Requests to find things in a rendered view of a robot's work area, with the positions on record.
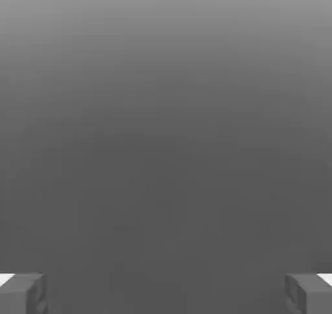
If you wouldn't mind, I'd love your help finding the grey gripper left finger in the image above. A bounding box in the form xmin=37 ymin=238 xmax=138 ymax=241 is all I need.
xmin=0 ymin=272 xmax=49 ymax=314

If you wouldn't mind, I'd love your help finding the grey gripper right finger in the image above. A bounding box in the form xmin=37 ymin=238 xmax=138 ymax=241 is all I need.
xmin=283 ymin=272 xmax=332 ymax=314

